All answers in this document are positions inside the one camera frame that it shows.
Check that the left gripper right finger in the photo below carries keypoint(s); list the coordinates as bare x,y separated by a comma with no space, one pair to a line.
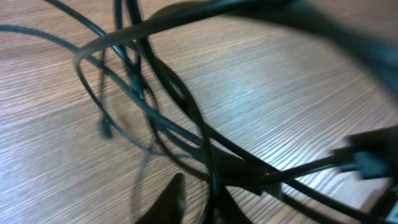
227,211

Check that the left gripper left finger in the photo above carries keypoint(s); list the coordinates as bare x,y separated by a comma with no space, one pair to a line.
170,206

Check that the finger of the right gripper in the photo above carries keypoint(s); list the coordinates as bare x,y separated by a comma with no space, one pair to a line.
373,154

